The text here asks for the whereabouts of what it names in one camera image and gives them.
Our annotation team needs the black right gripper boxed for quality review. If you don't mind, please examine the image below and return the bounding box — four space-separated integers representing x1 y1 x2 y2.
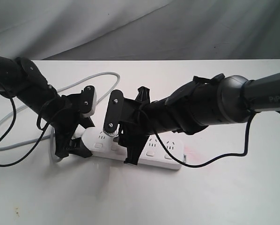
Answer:
113 86 150 165

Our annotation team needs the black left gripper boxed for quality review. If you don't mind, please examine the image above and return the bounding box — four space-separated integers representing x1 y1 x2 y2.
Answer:
53 95 95 158

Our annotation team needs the white five-outlet power strip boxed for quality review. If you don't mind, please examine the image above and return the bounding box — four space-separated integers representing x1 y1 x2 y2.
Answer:
81 127 186 170

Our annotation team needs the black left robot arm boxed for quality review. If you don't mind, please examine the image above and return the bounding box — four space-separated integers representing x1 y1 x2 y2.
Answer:
0 56 96 158

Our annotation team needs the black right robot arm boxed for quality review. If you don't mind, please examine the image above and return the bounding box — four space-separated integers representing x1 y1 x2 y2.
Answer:
103 73 280 165

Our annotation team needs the white wrinkled backdrop cloth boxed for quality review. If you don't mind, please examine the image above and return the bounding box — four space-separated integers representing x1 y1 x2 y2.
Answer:
0 0 280 60

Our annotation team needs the grey power cord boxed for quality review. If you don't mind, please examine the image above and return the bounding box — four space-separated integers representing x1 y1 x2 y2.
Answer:
0 72 121 163

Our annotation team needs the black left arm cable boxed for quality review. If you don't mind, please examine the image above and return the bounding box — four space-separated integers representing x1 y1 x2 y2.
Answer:
0 77 68 167

